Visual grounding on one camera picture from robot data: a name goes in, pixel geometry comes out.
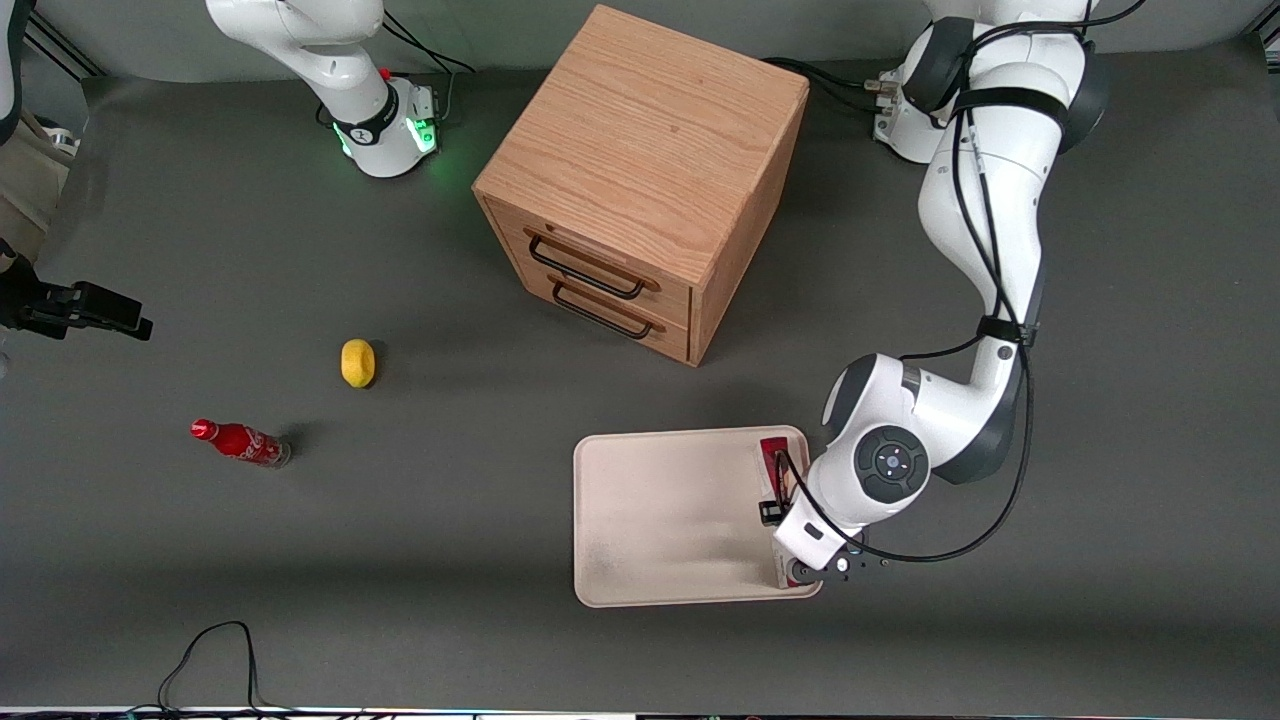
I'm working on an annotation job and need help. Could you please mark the red cookie box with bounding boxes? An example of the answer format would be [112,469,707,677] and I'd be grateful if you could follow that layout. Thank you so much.
[757,435,813,591]

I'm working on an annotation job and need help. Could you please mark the cream rectangular tray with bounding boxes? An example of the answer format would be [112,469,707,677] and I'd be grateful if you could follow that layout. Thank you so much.
[572,425,825,609]

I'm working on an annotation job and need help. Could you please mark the beige cloth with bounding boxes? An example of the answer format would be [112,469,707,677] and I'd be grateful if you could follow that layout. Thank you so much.
[0,105,76,263]

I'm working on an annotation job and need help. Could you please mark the red cola bottle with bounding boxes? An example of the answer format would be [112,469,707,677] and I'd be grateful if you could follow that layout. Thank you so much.
[190,418,292,469]

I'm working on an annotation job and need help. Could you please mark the wooden lower drawer front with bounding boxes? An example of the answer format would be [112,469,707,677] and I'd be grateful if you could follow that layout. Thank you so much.
[530,275,693,364]

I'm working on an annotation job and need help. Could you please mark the wooden drawer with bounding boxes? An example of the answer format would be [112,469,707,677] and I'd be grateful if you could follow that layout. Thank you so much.
[530,275,693,364]
[484,198,693,323]

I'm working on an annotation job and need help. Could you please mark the wooden upper drawer front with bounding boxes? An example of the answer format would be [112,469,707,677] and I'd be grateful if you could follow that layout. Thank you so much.
[484,198,693,323]

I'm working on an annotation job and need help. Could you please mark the yellow lemon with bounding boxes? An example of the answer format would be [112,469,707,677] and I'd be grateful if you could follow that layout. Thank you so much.
[340,338,377,389]

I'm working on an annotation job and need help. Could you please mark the light wooden drawer cabinet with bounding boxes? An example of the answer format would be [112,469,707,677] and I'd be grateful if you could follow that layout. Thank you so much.
[472,4,811,368]

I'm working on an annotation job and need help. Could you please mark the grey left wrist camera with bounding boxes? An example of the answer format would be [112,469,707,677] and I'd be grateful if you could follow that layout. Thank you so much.
[790,553,889,587]

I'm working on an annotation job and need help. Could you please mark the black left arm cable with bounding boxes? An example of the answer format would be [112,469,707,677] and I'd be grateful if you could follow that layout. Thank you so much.
[773,0,1146,564]

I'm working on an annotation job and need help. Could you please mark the black lower drawer handle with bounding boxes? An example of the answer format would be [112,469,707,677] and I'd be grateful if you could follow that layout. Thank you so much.
[550,280,656,341]

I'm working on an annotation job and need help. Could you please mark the black drawer handle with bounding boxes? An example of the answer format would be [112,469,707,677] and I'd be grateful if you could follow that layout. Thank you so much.
[550,280,656,341]
[527,232,649,301]

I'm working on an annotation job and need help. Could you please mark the black upper drawer handle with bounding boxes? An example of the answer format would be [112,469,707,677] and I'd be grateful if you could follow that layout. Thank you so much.
[527,232,649,301]

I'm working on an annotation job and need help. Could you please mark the thin black looped cable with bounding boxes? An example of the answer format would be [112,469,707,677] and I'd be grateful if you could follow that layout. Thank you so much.
[155,620,266,716]

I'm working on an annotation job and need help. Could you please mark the black right base cable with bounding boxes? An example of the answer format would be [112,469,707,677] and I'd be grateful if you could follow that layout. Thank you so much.
[382,10,477,76]

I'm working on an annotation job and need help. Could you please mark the black base cable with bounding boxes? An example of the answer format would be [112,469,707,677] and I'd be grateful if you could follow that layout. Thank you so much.
[763,55,886,113]
[382,10,477,76]

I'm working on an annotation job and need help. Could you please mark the black left base cable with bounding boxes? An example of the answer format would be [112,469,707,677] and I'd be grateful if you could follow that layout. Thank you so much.
[763,55,886,113]

